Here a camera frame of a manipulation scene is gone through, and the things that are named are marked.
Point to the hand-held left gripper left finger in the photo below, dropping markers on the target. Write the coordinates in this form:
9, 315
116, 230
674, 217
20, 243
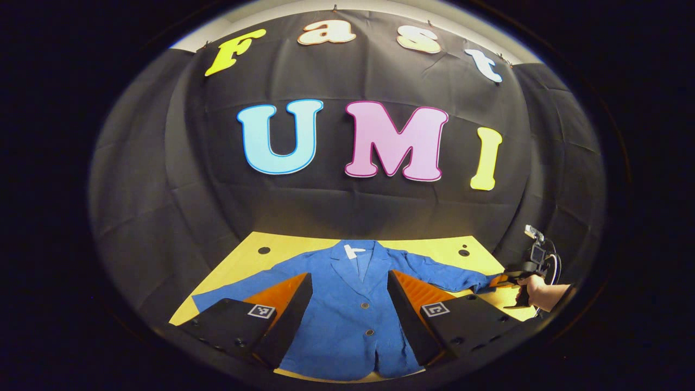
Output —
288, 320

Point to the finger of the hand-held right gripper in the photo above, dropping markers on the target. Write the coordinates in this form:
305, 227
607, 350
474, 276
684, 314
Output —
502, 281

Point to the blue jacket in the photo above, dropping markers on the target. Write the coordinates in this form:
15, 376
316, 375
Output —
347, 326

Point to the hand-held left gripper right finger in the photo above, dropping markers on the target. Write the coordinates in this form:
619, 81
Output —
410, 320

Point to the black backdrop cloth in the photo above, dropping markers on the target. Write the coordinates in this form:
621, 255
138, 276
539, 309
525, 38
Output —
353, 206

